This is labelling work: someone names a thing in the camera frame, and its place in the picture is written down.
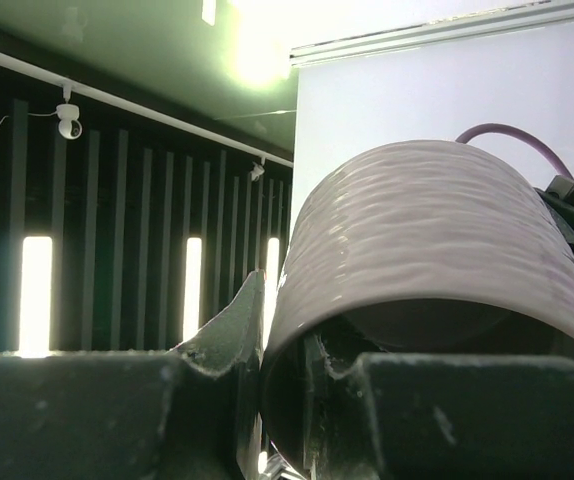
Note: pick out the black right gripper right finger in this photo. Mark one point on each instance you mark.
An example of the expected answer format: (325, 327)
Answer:
(375, 415)

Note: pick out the lilac textured mug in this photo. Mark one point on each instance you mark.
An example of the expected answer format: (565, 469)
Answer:
(419, 247)

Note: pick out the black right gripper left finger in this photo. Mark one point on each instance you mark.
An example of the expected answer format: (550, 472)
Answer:
(187, 413)

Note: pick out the white ceiling security camera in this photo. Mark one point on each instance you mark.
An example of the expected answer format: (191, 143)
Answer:
(68, 114)

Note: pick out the small white ceiling camera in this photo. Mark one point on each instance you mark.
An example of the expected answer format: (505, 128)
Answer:
(257, 170)

